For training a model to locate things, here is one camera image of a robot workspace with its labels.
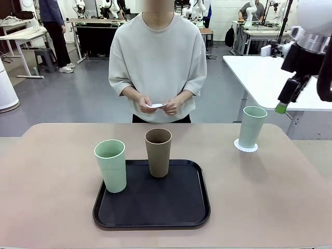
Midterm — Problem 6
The person in beige shirt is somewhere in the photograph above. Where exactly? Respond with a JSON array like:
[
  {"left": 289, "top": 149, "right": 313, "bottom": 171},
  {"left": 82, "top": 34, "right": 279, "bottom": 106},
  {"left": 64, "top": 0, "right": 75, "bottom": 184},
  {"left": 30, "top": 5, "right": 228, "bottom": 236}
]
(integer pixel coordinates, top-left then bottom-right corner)
[{"left": 108, "top": 0, "right": 208, "bottom": 124}]

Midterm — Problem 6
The white rounded table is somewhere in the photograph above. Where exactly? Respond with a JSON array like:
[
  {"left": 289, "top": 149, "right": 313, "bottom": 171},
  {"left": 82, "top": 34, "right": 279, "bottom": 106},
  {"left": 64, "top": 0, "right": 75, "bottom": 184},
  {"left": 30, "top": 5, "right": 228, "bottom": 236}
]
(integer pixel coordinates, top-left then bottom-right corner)
[{"left": 222, "top": 55, "right": 332, "bottom": 123}]

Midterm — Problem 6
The black plastic tray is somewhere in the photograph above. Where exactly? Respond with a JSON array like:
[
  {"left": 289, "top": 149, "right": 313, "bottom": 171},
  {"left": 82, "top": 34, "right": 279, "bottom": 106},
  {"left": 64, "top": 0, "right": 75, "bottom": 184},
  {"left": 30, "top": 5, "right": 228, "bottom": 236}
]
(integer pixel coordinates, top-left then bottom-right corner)
[{"left": 92, "top": 159, "right": 212, "bottom": 231}]

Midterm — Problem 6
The person's right hand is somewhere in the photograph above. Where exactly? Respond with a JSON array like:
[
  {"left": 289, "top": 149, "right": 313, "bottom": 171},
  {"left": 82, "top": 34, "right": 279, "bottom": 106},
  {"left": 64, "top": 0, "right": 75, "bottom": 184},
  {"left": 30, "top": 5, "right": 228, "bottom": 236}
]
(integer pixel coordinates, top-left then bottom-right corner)
[{"left": 138, "top": 96, "right": 157, "bottom": 115}]

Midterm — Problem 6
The standing person in blue jacket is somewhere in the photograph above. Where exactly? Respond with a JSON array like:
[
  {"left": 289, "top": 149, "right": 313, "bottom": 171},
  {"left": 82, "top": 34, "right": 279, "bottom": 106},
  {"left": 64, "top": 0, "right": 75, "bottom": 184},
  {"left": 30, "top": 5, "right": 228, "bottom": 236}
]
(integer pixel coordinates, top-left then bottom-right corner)
[{"left": 203, "top": 0, "right": 213, "bottom": 28}]

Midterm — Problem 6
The person's left hand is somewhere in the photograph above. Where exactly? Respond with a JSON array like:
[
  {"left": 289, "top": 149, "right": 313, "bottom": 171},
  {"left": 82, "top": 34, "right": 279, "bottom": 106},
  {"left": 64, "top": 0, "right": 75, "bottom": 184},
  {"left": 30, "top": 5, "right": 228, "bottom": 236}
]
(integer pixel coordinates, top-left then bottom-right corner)
[{"left": 162, "top": 98, "right": 181, "bottom": 116}]

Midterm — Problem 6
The white cylindrical air purifier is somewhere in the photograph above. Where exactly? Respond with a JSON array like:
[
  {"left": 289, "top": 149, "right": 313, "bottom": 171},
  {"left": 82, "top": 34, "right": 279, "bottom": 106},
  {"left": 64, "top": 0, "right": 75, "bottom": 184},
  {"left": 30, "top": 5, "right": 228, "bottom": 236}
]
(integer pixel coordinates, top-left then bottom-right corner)
[{"left": 0, "top": 59, "right": 20, "bottom": 114}]

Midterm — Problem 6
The white background work desk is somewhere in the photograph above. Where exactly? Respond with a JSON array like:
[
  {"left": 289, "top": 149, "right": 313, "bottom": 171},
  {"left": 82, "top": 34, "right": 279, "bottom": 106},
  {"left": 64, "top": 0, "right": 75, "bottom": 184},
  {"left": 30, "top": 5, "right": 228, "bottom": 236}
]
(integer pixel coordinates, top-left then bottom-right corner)
[{"left": 231, "top": 20, "right": 293, "bottom": 57}]

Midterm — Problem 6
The brown plastic cup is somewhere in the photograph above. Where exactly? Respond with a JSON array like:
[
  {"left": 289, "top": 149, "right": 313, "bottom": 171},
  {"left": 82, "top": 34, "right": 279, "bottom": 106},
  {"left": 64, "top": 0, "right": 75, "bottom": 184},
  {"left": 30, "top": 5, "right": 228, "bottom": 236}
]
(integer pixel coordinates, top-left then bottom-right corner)
[{"left": 144, "top": 128, "right": 173, "bottom": 178}]

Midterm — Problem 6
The black tripod pole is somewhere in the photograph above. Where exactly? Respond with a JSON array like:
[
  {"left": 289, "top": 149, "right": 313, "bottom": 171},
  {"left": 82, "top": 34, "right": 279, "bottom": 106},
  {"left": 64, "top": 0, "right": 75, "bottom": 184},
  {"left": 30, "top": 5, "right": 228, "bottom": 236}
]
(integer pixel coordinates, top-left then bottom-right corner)
[{"left": 274, "top": 0, "right": 290, "bottom": 44}]

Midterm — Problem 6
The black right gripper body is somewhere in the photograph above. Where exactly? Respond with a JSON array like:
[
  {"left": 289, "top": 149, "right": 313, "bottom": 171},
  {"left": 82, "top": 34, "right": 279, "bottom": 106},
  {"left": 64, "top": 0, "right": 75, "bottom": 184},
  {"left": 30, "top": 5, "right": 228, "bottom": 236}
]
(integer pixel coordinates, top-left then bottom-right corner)
[{"left": 281, "top": 43, "right": 325, "bottom": 76}]

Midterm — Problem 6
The black right arm cable sleeve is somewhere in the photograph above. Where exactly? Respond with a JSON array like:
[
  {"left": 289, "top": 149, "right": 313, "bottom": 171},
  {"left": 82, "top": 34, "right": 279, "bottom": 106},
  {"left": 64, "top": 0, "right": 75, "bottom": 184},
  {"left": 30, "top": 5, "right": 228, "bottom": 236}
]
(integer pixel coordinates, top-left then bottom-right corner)
[{"left": 315, "top": 38, "right": 332, "bottom": 102}]

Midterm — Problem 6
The grey plastic step stool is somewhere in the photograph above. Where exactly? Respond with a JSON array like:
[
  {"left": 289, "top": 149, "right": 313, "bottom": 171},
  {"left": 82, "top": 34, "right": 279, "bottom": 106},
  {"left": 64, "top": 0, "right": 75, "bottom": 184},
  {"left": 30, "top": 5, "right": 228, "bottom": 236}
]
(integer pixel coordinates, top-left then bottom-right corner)
[{"left": 34, "top": 48, "right": 61, "bottom": 74}]

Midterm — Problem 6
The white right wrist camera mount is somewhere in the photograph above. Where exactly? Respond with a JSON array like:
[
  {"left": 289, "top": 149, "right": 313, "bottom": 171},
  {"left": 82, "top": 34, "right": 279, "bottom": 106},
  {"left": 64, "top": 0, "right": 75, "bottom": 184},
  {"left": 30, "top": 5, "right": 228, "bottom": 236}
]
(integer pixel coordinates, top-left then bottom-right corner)
[{"left": 260, "top": 41, "right": 293, "bottom": 59}]

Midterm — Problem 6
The person in blue top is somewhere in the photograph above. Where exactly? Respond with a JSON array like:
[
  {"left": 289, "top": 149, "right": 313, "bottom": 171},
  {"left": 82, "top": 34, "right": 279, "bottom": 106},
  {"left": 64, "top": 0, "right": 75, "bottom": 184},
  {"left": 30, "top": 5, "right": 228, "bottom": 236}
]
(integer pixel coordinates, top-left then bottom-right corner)
[{"left": 38, "top": 0, "right": 76, "bottom": 74}]

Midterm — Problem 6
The person's right forearm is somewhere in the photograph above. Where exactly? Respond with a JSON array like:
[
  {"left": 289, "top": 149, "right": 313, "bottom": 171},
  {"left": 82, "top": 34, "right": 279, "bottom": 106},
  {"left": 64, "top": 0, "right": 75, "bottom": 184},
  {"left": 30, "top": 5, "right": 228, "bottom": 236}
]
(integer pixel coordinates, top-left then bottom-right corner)
[{"left": 122, "top": 86, "right": 145, "bottom": 103}]

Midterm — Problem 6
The black panel desk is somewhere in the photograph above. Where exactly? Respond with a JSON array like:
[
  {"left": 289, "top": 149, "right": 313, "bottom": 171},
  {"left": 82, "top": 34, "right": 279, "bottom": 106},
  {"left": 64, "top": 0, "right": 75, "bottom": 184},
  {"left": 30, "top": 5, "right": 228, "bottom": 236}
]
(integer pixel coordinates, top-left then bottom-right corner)
[{"left": 69, "top": 18, "right": 123, "bottom": 63}]

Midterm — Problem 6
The person's left forearm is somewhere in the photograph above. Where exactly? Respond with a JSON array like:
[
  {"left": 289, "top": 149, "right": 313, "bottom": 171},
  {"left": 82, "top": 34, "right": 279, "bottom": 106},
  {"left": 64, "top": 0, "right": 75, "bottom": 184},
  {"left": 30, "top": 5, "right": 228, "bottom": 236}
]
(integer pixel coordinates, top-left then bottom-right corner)
[{"left": 172, "top": 89, "right": 192, "bottom": 105}]

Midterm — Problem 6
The pale green plastic cup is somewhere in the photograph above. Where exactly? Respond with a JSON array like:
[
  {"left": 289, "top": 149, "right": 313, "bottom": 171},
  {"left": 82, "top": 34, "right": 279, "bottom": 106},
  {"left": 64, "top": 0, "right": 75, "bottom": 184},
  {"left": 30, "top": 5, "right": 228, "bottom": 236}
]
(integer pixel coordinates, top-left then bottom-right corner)
[
  {"left": 93, "top": 139, "right": 128, "bottom": 194},
  {"left": 238, "top": 106, "right": 268, "bottom": 149}
]

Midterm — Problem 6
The white long folding table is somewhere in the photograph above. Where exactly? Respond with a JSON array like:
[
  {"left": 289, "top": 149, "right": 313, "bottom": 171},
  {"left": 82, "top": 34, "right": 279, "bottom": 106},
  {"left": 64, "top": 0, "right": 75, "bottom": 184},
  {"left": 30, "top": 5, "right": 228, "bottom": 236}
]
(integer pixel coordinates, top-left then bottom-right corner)
[{"left": 0, "top": 25, "right": 48, "bottom": 79}]

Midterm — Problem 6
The small wooden top table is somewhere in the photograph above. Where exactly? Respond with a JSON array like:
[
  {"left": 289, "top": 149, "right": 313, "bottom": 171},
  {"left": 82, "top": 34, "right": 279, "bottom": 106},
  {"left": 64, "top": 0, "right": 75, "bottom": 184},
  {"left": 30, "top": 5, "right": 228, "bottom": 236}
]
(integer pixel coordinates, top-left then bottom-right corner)
[{"left": 199, "top": 27, "right": 214, "bottom": 49}]

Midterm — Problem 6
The white scalloped paper coaster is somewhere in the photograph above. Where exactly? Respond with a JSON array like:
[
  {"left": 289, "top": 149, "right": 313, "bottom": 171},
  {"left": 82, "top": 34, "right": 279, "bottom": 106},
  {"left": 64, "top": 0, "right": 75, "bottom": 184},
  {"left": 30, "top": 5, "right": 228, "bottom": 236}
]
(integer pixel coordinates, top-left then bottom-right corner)
[
  {"left": 233, "top": 138, "right": 260, "bottom": 154},
  {"left": 145, "top": 101, "right": 170, "bottom": 108}
]

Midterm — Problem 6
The seated person in grey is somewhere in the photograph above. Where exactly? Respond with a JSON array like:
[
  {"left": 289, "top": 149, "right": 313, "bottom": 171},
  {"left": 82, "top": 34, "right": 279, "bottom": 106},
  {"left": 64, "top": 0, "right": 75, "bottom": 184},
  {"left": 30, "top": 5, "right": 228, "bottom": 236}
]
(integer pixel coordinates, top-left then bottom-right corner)
[{"left": 238, "top": 0, "right": 266, "bottom": 22}]

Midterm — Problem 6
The black backpack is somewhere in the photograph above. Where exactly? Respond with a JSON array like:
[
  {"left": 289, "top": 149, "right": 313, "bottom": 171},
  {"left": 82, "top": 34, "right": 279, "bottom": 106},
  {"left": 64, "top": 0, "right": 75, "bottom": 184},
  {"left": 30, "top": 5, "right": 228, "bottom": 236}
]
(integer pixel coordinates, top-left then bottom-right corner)
[{"left": 224, "top": 25, "right": 236, "bottom": 48}]

